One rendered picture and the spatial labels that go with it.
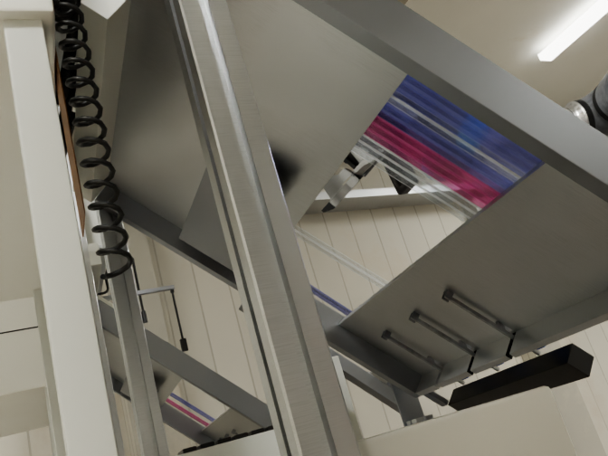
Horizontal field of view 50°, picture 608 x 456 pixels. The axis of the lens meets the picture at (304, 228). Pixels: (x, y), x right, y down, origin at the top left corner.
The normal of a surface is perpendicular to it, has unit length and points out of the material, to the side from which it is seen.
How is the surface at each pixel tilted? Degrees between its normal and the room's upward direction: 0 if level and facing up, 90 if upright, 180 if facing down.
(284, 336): 90
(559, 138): 90
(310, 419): 90
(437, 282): 137
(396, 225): 90
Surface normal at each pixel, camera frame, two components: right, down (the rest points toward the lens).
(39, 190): 0.32, -0.41
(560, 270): -0.42, 0.75
